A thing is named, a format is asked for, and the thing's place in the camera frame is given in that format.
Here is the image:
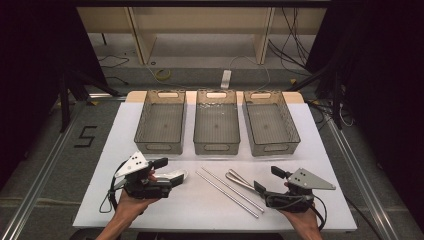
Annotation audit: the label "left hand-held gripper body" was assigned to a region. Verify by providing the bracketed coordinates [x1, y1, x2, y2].
[114, 151, 173, 200]

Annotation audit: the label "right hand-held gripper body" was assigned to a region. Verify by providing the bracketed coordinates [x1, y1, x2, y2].
[264, 167, 337, 213]

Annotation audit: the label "white rice spoon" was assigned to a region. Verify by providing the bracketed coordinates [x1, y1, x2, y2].
[154, 168, 189, 183]

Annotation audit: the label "metal tongs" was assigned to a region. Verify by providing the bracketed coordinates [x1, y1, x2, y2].
[225, 168, 258, 193]

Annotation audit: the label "clear grey plastic bin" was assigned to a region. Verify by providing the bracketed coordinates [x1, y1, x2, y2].
[242, 90, 302, 157]
[133, 89, 187, 155]
[193, 89, 241, 156]

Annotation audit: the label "person's right hand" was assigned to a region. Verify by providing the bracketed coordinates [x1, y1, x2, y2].
[281, 201, 322, 232]

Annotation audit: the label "person's left hand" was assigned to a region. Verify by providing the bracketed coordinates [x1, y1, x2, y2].
[114, 190, 158, 221]

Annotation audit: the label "white table sheet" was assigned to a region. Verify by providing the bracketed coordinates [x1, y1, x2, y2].
[72, 101, 358, 233]

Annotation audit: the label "black metal stand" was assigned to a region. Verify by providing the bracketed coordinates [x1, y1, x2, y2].
[286, 63, 345, 131]
[58, 66, 122, 134]

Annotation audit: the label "white power strip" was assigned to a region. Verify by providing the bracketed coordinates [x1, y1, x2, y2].
[220, 69, 232, 90]

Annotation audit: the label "pale wooden shelf unit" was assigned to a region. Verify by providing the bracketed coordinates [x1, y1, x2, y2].
[76, 7, 328, 66]

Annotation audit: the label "right hand-held gripper cable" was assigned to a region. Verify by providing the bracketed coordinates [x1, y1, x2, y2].
[266, 194, 328, 232]

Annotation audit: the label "hand-held gripper cable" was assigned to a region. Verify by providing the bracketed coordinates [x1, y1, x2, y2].
[266, 194, 328, 232]
[98, 166, 128, 214]

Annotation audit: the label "left hand-held gripper cable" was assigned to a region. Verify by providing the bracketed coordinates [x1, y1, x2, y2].
[98, 166, 128, 214]

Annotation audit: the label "aluminium floor rail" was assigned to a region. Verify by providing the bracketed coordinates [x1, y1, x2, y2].
[324, 116, 401, 240]
[0, 99, 81, 240]

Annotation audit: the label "thin black floor cable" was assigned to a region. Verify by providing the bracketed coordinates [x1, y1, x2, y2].
[343, 195, 384, 240]

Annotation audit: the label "yellow cable coil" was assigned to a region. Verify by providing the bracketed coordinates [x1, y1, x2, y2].
[155, 68, 172, 82]

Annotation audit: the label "white floor cable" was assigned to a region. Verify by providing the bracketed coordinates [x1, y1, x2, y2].
[229, 54, 272, 91]

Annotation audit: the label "looped black floor cable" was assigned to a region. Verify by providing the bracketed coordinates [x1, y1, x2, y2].
[98, 54, 130, 86]

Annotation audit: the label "bundle of black cables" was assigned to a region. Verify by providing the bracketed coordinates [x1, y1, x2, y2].
[268, 7, 313, 78]

